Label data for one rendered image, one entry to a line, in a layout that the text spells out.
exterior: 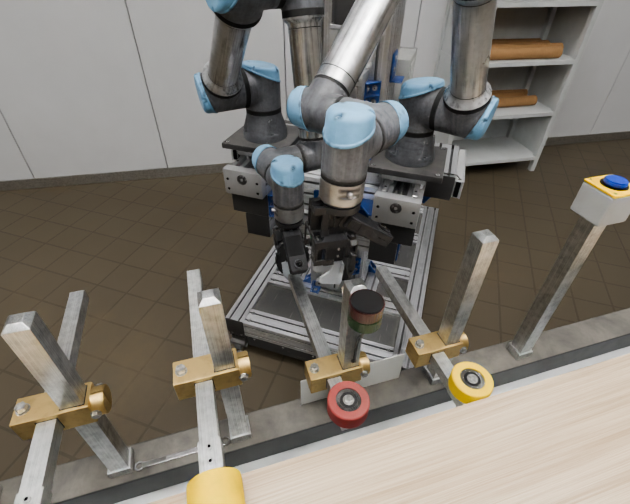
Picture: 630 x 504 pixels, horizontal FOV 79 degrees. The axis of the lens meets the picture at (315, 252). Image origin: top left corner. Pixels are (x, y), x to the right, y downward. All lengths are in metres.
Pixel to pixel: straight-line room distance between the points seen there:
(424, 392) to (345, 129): 0.70
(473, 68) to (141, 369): 1.78
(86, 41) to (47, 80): 0.40
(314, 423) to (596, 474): 0.53
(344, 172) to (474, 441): 0.51
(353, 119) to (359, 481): 0.56
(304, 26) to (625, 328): 1.21
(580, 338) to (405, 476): 0.78
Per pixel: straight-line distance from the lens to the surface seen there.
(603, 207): 0.90
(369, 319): 0.64
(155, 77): 3.20
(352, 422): 0.76
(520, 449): 0.82
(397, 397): 1.03
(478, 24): 0.97
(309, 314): 0.95
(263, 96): 1.30
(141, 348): 2.12
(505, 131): 4.14
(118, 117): 3.35
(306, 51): 0.98
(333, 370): 0.85
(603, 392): 0.97
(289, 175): 0.87
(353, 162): 0.60
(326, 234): 0.68
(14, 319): 0.66
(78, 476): 1.05
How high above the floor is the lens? 1.58
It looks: 40 degrees down
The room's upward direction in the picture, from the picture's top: 1 degrees clockwise
